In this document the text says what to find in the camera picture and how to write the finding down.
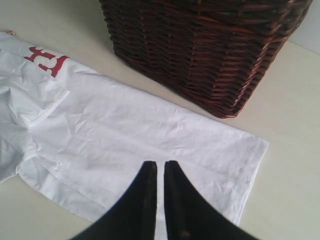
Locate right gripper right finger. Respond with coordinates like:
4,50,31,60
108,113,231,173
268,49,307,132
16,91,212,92
164,161,255,240

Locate white t-shirt red print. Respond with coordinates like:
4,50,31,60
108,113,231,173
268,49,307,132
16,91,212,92
0,32,268,240

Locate dark red wicker basket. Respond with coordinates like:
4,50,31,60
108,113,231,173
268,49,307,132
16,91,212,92
100,0,312,119

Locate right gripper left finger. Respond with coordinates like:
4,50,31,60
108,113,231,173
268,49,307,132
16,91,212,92
73,161,157,240

